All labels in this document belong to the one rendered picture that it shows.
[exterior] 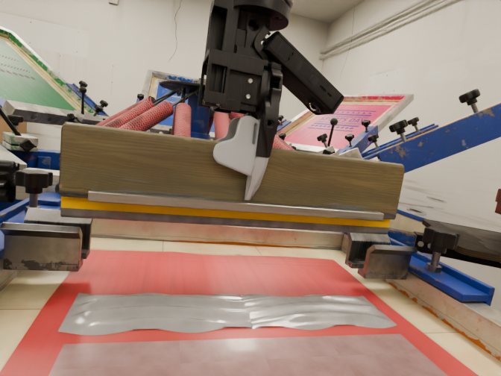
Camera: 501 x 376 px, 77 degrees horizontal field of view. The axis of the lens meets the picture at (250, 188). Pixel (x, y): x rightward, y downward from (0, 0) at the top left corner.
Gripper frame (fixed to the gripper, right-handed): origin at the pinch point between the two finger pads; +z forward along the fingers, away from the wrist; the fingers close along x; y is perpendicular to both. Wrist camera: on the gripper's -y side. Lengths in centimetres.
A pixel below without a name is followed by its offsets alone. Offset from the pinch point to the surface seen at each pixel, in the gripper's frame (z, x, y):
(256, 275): 13.5, -4.7, -4.1
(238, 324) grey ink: 13.4, 7.5, 1.3
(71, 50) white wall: -84, -415, 133
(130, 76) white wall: -67, -415, 64
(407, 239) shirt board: 18, -46, -68
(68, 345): 13.6, 9.9, 16.3
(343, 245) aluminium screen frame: 12.2, -16.9, -25.6
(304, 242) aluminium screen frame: 12.3, -17.5, -17.4
